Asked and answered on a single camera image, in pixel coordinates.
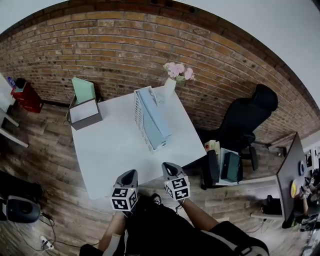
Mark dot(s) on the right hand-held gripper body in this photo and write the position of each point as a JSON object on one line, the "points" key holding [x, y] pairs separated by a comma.
{"points": [[178, 187]]}

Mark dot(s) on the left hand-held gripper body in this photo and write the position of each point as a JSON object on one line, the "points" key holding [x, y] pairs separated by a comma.
{"points": [[125, 197]]}

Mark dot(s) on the white mesh file holder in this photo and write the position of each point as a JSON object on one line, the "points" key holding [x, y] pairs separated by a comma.
{"points": [[140, 120]]}

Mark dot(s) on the pale green folder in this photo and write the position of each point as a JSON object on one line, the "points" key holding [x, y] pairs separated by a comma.
{"points": [[83, 90]]}

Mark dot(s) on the person's left forearm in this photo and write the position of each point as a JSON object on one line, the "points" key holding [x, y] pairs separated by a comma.
{"points": [[113, 227]]}

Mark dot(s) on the person's right forearm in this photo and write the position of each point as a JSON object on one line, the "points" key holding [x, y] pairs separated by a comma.
{"points": [[200, 215]]}

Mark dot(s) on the person's black clothing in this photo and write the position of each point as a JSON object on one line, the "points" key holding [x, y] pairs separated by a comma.
{"points": [[162, 232]]}

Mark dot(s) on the beige device with red button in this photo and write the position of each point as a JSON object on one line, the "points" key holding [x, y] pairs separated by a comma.
{"points": [[212, 145]]}

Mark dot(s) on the dark green box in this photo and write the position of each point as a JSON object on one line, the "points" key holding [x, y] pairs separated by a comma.
{"points": [[231, 167]]}

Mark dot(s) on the white power strip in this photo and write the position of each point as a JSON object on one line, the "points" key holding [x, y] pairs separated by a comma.
{"points": [[47, 243]]}

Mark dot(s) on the grey storage box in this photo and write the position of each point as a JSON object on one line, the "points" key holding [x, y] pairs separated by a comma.
{"points": [[85, 116]]}

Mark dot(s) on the black office chair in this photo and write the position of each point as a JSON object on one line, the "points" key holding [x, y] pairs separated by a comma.
{"points": [[247, 117]]}

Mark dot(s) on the white vase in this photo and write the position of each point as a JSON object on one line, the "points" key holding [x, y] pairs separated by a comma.
{"points": [[169, 87]]}

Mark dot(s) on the round black grey device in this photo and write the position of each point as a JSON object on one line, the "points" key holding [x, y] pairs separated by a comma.
{"points": [[22, 210]]}

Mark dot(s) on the black bag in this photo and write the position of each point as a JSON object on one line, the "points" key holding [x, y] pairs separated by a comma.
{"points": [[20, 186]]}

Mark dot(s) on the dark grey desk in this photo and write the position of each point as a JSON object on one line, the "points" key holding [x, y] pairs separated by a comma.
{"points": [[290, 175]]}

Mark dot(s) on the pink flower bunch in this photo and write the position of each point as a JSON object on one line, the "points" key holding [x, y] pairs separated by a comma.
{"points": [[178, 71]]}

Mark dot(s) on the yellow object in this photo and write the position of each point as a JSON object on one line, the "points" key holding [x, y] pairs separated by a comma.
{"points": [[294, 189]]}

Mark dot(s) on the blue tape roll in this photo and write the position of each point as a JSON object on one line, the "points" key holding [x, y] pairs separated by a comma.
{"points": [[302, 168]]}

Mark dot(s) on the red cabinet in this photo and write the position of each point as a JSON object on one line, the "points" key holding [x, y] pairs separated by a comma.
{"points": [[27, 98]]}

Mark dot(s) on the white side table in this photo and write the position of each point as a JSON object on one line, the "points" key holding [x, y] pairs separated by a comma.
{"points": [[6, 117]]}

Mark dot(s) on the clear water bottle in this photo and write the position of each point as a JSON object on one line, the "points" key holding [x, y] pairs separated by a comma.
{"points": [[10, 81]]}

